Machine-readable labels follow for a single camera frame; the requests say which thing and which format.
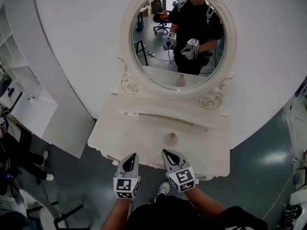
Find person's black clothing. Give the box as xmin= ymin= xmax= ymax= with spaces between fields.
xmin=126 ymin=195 xmax=268 ymax=230

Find white dressing table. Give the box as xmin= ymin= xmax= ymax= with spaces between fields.
xmin=87 ymin=93 xmax=231 ymax=181

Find white shelf cabinet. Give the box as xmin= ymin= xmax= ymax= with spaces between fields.
xmin=0 ymin=0 xmax=96 ymax=159

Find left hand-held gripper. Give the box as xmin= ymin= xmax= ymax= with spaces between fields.
xmin=113 ymin=152 xmax=141 ymax=199

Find person's left forearm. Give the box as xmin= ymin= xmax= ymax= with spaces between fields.
xmin=100 ymin=197 xmax=133 ymax=230

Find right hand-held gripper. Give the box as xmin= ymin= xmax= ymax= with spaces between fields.
xmin=161 ymin=149 xmax=199 ymax=193

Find white chair black legs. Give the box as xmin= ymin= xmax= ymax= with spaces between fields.
xmin=19 ymin=188 xmax=84 ymax=230

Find person's right white shoe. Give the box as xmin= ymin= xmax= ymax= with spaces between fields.
xmin=154 ymin=182 xmax=170 ymax=202

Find oval mirror ornate white frame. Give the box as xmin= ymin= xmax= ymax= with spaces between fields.
xmin=117 ymin=0 xmax=237 ymax=110

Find black white patterned bag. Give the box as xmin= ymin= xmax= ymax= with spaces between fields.
xmin=277 ymin=204 xmax=303 ymax=230

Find thin white floor cable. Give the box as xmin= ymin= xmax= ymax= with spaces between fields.
xmin=262 ymin=172 xmax=295 ymax=221

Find person's right forearm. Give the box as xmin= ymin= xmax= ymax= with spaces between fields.
xmin=183 ymin=185 xmax=227 ymax=221

